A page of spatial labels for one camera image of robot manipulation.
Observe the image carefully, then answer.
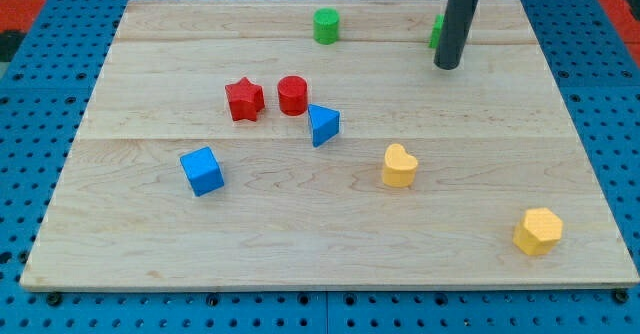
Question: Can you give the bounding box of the blue triangle block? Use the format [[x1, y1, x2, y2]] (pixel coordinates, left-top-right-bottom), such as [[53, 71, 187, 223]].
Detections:
[[307, 104, 340, 147]]

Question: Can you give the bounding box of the green block behind rod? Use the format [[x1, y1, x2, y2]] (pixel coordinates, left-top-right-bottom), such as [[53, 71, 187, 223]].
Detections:
[[429, 14, 445, 49]]

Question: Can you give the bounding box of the yellow hexagon block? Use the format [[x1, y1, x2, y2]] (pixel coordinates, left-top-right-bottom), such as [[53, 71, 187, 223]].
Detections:
[[512, 207, 564, 256]]

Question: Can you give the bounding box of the green cylinder block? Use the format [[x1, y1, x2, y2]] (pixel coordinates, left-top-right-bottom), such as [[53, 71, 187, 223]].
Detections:
[[313, 7, 340, 45]]

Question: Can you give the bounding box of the blue cube block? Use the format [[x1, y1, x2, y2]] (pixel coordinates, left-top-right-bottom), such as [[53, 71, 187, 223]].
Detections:
[[180, 147, 224, 197]]

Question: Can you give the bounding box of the red cylinder block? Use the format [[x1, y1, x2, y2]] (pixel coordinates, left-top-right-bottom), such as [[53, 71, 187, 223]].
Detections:
[[277, 75, 308, 116]]

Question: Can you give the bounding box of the red star block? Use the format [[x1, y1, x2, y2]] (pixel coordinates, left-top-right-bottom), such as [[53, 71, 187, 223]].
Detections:
[[225, 77, 265, 122]]

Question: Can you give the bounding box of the wooden board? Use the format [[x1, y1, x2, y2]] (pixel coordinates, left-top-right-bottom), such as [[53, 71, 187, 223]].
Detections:
[[21, 0, 639, 292]]

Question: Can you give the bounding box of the yellow heart block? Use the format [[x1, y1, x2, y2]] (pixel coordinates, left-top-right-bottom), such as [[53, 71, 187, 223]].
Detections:
[[381, 143, 419, 188]]

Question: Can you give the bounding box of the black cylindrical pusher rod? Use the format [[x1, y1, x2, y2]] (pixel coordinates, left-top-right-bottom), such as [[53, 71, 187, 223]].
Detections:
[[434, 0, 479, 70]]

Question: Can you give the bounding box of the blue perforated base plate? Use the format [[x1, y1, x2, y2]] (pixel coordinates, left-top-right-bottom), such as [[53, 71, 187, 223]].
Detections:
[[1, 0, 639, 333]]

